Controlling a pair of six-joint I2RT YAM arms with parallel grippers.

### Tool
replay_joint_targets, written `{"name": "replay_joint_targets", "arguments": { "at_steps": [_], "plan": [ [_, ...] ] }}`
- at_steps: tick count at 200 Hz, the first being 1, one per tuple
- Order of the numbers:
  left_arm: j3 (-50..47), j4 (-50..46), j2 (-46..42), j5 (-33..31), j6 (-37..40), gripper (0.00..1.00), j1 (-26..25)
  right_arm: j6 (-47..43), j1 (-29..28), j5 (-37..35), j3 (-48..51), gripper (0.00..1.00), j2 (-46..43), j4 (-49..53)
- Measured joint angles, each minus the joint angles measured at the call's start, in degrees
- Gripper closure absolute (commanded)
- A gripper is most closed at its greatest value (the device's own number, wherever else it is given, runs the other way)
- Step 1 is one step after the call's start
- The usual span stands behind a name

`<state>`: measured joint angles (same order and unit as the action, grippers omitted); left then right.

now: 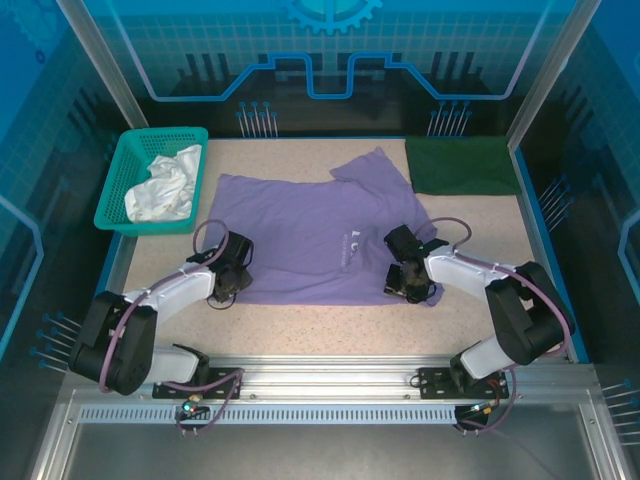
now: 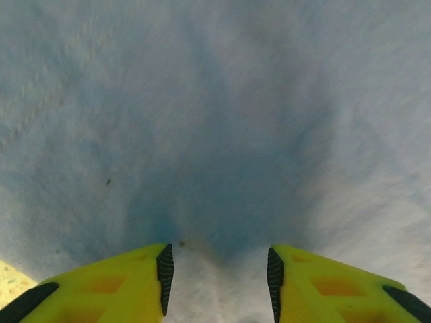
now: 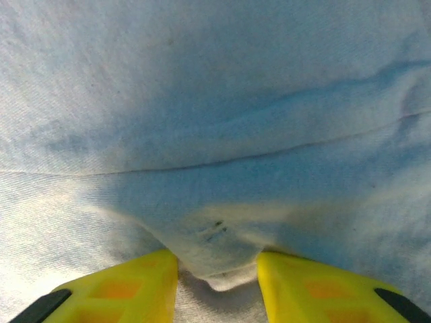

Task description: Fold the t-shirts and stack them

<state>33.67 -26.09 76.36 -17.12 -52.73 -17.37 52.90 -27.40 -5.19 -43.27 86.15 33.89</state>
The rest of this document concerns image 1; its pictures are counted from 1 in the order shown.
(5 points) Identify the aluminium frame post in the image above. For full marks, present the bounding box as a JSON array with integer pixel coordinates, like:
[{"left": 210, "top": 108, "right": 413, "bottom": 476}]
[
  {"left": 55, "top": 0, "right": 150, "bottom": 130},
  {"left": 505, "top": 0, "right": 604, "bottom": 150}
]

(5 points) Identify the teal plastic mesh basket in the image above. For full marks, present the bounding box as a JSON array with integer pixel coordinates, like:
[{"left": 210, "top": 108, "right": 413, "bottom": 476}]
[{"left": 93, "top": 125, "right": 210, "bottom": 236}]

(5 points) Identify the blue table edge strip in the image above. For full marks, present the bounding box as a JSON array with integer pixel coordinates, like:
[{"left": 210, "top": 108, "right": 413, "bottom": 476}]
[
  {"left": 73, "top": 232, "right": 127, "bottom": 364},
  {"left": 509, "top": 147, "right": 590, "bottom": 364}
]

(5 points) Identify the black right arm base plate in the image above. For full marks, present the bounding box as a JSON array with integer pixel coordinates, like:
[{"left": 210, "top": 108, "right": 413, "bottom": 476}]
[{"left": 417, "top": 366, "right": 511, "bottom": 400}]

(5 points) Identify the crumpled white t-shirt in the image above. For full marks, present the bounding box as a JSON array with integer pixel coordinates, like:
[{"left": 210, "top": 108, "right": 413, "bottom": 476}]
[{"left": 123, "top": 143, "right": 204, "bottom": 224}]

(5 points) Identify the purple t-shirt with white print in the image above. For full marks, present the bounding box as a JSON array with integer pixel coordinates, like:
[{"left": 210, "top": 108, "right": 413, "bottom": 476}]
[{"left": 203, "top": 145, "right": 444, "bottom": 307}]

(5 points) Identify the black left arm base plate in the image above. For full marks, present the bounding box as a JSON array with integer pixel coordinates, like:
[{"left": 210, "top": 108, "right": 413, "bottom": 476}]
[{"left": 152, "top": 367, "right": 245, "bottom": 401}]

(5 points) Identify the small circuit board with LED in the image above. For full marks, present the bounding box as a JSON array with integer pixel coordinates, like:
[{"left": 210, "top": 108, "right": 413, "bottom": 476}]
[
  {"left": 464, "top": 399, "right": 502, "bottom": 420},
  {"left": 180, "top": 397, "right": 210, "bottom": 420}
]

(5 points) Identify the slotted grey cable duct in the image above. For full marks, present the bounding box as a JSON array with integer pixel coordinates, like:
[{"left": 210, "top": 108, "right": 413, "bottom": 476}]
[{"left": 78, "top": 403, "right": 504, "bottom": 427}]

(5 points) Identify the aluminium mounting rail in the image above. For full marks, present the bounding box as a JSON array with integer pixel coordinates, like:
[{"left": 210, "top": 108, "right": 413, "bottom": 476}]
[{"left": 64, "top": 353, "right": 599, "bottom": 404}]

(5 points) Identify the folded dark green t-shirt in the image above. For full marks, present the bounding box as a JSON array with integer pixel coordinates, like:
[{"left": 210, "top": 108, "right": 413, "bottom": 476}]
[{"left": 403, "top": 134, "right": 521, "bottom": 196}]

